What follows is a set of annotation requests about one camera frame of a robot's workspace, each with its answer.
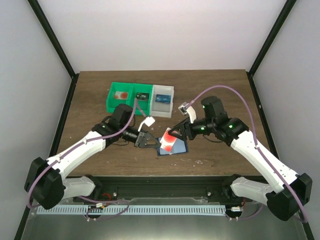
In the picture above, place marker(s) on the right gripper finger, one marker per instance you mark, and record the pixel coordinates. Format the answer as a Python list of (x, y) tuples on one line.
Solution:
[(180, 137), (179, 128)]

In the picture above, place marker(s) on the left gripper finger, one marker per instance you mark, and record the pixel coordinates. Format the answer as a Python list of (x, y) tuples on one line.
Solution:
[(150, 139), (153, 146)]

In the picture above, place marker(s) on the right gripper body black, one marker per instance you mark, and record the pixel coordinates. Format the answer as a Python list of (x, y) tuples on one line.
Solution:
[(187, 129)]

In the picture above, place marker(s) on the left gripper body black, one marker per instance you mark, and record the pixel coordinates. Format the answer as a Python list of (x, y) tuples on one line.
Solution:
[(141, 139)]

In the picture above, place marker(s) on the navy blue card holder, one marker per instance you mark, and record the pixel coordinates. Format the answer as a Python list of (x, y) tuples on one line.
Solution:
[(179, 147)]

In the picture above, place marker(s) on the red white card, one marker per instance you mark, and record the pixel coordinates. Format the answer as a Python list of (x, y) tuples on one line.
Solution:
[(167, 141)]

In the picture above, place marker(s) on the red white card carried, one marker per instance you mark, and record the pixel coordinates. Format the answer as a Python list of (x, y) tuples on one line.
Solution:
[(121, 95)]

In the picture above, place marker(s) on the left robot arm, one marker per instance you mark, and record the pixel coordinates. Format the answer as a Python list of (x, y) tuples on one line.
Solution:
[(47, 181)]

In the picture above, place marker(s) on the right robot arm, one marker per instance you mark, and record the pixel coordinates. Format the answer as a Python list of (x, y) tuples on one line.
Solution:
[(285, 192)]

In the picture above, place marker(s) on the blue card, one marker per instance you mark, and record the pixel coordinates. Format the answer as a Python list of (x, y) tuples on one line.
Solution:
[(163, 98)]

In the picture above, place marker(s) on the dark green card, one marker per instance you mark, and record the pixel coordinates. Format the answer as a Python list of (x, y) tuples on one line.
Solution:
[(142, 96)]

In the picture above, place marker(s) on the white bin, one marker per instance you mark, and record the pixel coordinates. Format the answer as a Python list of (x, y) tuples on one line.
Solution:
[(161, 104)]

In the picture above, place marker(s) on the green bin middle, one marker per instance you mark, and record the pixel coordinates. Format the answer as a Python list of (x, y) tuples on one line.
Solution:
[(139, 87)]

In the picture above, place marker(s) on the green bin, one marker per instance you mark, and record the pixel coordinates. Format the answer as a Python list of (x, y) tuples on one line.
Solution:
[(111, 102), (139, 87)]

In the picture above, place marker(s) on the green bin left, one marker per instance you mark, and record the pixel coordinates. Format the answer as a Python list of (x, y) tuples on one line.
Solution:
[(111, 102)]

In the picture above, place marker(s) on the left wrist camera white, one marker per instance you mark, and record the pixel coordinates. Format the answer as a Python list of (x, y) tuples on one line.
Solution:
[(148, 121)]

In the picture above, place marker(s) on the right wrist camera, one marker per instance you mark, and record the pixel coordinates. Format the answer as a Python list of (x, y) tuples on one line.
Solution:
[(189, 111)]

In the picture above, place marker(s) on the black aluminium frame rail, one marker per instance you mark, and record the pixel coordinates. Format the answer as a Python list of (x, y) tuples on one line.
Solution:
[(102, 188)]

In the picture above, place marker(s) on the light blue slotted cable duct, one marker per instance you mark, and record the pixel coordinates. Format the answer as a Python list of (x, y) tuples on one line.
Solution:
[(139, 210)]

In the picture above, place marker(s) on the right black frame post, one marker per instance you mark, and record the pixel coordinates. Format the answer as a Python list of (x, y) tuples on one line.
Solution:
[(280, 20)]

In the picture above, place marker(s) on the black frame post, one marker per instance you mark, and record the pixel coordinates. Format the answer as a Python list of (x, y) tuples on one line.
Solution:
[(280, 20), (44, 22)]

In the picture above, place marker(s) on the left black frame post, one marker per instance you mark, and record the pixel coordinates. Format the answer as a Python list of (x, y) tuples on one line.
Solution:
[(44, 22)]

